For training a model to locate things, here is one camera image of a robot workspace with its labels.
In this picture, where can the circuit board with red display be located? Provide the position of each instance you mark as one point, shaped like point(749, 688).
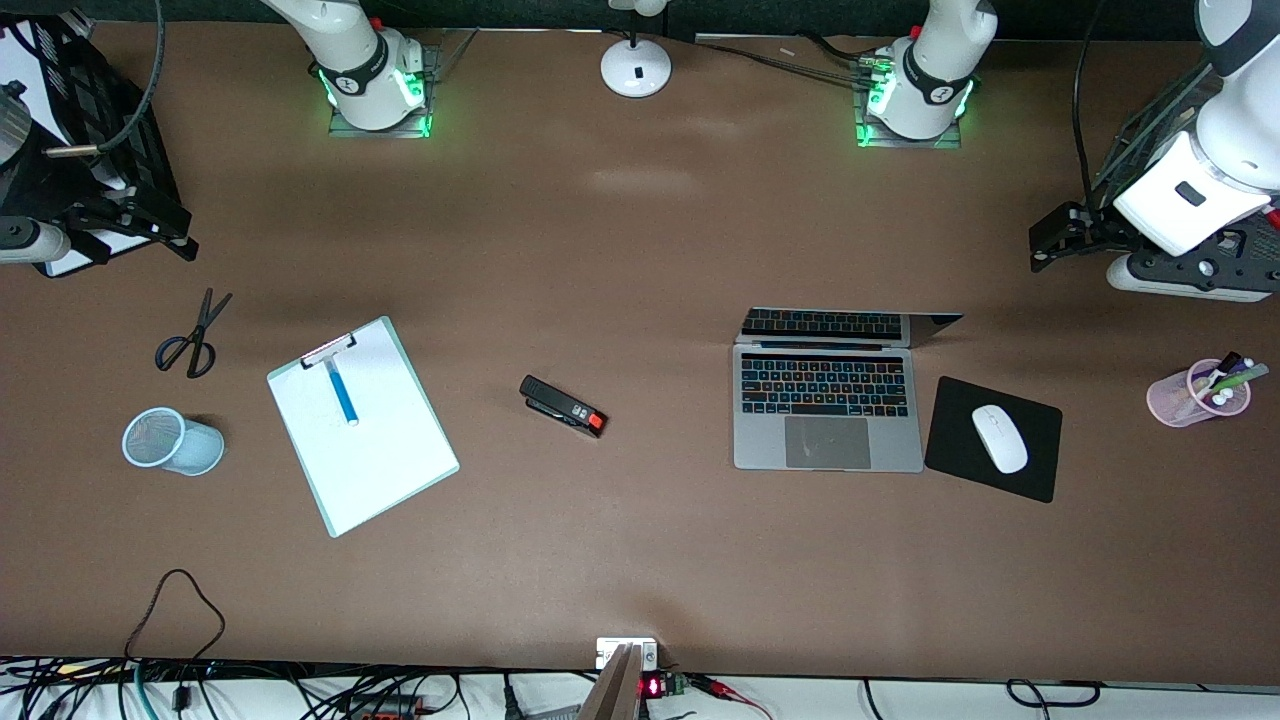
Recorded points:
point(652, 687)

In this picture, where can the black scissors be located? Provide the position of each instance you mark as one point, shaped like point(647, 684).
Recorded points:
point(200, 332)

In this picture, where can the blue mesh pen cup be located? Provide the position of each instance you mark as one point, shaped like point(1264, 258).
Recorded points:
point(195, 450)

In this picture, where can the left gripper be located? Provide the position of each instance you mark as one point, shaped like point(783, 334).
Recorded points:
point(1098, 224)

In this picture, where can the green marker with clear cap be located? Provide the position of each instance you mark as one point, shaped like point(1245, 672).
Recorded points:
point(1245, 380)

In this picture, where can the black stapler with red end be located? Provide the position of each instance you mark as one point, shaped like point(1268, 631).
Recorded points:
point(560, 405)

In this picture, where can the small white box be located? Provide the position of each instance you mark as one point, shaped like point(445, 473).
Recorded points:
point(608, 650)

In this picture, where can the grey mesh desk tray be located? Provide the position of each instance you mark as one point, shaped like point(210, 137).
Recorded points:
point(1160, 140)

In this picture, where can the black capped marker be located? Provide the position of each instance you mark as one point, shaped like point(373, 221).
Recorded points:
point(1230, 360)

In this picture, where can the purple marker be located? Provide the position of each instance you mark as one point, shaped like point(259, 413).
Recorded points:
point(1248, 370)

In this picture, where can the pink mesh pen cup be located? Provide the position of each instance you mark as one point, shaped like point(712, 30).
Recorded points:
point(1170, 400)

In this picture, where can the white lamp base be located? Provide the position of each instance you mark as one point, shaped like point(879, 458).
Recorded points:
point(636, 70)

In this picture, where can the silver laptop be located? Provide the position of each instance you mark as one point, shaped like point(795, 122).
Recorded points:
point(830, 440)

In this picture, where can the orange and black connector strip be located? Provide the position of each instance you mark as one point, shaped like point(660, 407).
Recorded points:
point(385, 708)

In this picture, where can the mint green clipboard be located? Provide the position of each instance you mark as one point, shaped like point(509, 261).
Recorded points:
point(300, 372)

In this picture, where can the white paper stack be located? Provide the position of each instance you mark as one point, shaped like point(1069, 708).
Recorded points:
point(40, 70)
point(115, 182)
point(75, 267)

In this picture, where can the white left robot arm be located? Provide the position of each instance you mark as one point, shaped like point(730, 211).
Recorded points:
point(935, 70)

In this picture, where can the white computer mouse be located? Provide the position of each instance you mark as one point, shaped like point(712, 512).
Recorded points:
point(1000, 440)

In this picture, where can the light blue marker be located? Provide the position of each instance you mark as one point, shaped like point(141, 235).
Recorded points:
point(342, 392)

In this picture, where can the black stacked paper tray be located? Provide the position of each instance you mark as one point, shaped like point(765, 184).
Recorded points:
point(110, 90)

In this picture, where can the black mouse pad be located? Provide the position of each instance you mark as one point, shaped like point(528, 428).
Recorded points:
point(950, 450)

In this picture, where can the white clipboard paper sheet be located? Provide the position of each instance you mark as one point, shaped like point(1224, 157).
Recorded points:
point(380, 470)

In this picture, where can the grey mounting post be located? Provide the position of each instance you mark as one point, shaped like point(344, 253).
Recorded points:
point(612, 690)

